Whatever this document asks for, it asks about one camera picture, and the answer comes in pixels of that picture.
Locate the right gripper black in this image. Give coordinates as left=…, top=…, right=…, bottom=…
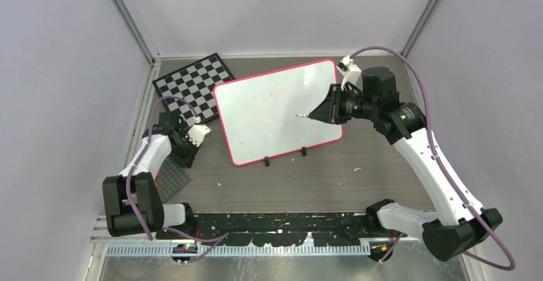
left=310, top=83, right=377, bottom=124

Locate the whiteboard with pink frame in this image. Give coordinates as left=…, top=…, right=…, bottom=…
left=213, top=59, right=343, bottom=166

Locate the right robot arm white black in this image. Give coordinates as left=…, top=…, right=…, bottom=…
left=307, top=67, right=503, bottom=262

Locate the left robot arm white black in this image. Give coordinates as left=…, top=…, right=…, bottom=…
left=102, top=112, right=211, bottom=239

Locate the grey studded baseplate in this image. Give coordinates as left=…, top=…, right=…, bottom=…
left=156, top=157, right=191, bottom=204

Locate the orange curved brick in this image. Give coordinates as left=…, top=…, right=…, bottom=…
left=154, top=171, right=161, bottom=187

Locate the black white chessboard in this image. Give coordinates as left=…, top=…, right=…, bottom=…
left=153, top=53, right=234, bottom=129

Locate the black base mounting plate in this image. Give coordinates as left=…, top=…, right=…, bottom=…
left=173, top=213, right=390, bottom=247

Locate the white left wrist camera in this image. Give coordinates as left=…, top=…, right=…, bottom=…
left=187, top=116, right=212, bottom=147

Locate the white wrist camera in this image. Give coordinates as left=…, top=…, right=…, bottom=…
left=187, top=116, right=212, bottom=147
left=336, top=56, right=362, bottom=91

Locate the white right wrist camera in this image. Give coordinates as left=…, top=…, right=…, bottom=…
left=336, top=56, right=362, bottom=91

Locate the black wire whiteboard stand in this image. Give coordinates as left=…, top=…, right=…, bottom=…
left=263, top=147, right=308, bottom=168

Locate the aluminium frame rail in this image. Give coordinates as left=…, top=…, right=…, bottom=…
left=91, top=213, right=398, bottom=261

